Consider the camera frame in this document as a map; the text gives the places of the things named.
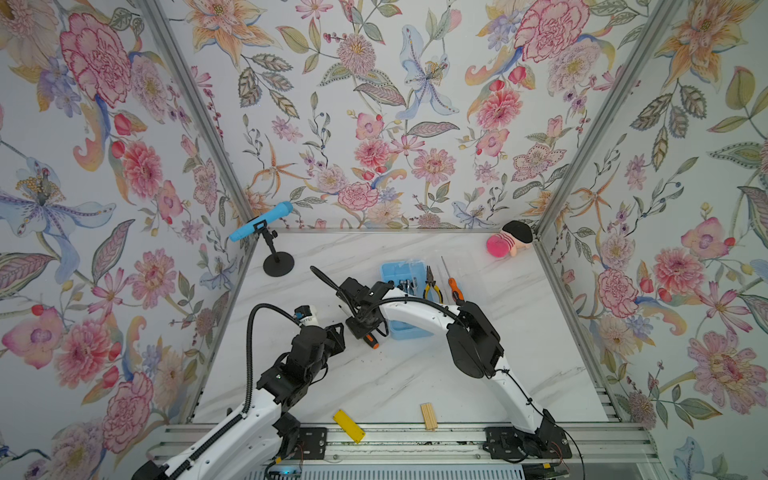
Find black orange screwdriver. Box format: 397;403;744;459
363;334;379;349

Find blue plastic tool box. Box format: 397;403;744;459
379;251;462;305

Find yellow handled pliers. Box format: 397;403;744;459
422;266;444;304

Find orange handled screwdriver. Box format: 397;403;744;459
441;258;465;305

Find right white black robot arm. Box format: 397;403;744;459
310;266;581;463

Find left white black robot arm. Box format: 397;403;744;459
133;303;346;479

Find yellow utility knife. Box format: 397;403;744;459
333;409;366;444

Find black microphone stand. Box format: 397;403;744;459
255;225;295;278

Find blue microphone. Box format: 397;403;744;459
229;201;293;242

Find wooden block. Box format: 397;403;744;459
420;403;438;431

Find pink plush toy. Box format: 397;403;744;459
486;220;534;258

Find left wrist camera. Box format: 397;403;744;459
294;305;320;328

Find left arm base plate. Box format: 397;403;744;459
277;427;328;461

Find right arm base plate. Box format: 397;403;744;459
482;426;573;462

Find aluminium front rail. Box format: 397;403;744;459
145;421;661;466

